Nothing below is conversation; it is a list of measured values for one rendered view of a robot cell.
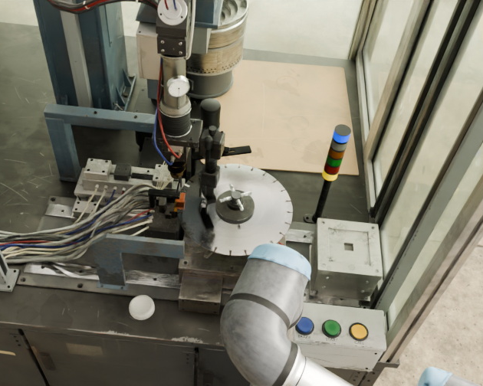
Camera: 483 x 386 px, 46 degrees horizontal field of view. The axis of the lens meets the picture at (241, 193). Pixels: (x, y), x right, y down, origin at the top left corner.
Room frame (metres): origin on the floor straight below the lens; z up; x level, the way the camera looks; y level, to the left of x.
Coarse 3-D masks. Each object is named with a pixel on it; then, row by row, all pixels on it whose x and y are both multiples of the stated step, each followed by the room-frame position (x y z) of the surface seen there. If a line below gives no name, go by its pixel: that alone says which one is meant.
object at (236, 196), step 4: (232, 188) 1.03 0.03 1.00; (232, 192) 1.01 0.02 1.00; (236, 192) 1.02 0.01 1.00; (248, 192) 1.02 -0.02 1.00; (232, 196) 1.00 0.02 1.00; (236, 196) 1.00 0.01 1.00; (240, 196) 1.00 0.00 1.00; (244, 196) 1.01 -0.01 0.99; (220, 200) 0.99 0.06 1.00; (224, 200) 0.99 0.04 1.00; (228, 200) 0.99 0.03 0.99; (232, 200) 1.00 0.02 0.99; (236, 200) 0.99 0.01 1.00; (240, 200) 1.00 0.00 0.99; (236, 204) 0.99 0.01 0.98; (240, 204) 0.98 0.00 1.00; (240, 208) 0.97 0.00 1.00
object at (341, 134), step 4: (340, 124) 1.17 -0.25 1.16; (336, 128) 1.15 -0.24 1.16; (340, 128) 1.16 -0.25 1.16; (344, 128) 1.16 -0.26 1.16; (348, 128) 1.16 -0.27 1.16; (336, 132) 1.14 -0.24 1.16; (340, 132) 1.14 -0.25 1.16; (344, 132) 1.14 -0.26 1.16; (348, 132) 1.14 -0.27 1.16; (336, 136) 1.14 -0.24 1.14; (340, 136) 1.13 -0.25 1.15; (344, 136) 1.13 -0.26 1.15; (348, 136) 1.14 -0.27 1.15; (336, 140) 1.13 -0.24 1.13; (340, 140) 1.13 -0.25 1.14; (344, 140) 1.13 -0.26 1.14
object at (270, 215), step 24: (240, 168) 1.15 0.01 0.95; (192, 192) 1.04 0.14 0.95; (216, 192) 1.05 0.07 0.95; (264, 192) 1.07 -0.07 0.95; (192, 216) 0.96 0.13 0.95; (216, 216) 0.97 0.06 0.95; (264, 216) 0.99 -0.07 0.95; (288, 216) 1.00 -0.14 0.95; (216, 240) 0.88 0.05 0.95; (240, 240) 0.89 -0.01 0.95; (264, 240) 0.90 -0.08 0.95
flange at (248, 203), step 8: (224, 192) 1.05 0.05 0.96; (240, 192) 1.05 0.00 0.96; (216, 200) 1.02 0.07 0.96; (248, 200) 1.03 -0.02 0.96; (216, 208) 0.99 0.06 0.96; (224, 208) 0.99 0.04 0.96; (232, 208) 0.99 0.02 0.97; (248, 208) 1.00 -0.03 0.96; (224, 216) 0.96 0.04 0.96; (232, 216) 0.96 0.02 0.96; (240, 216) 0.97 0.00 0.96; (248, 216) 0.97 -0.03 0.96
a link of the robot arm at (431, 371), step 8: (432, 368) 0.46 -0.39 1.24; (424, 376) 0.45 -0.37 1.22; (432, 376) 0.44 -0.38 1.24; (440, 376) 0.44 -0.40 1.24; (448, 376) 0.44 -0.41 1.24; (456, 376) 0.45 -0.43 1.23; (424, 384) 0.43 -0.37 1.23; (432, 384) 0.42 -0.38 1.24; (440, 384) 0.42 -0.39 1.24; (448, 384) 0.43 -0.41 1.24; (456, 384) 0.43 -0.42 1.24; (464, 384) 0.43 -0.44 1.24; (472, 384) 0.43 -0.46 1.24
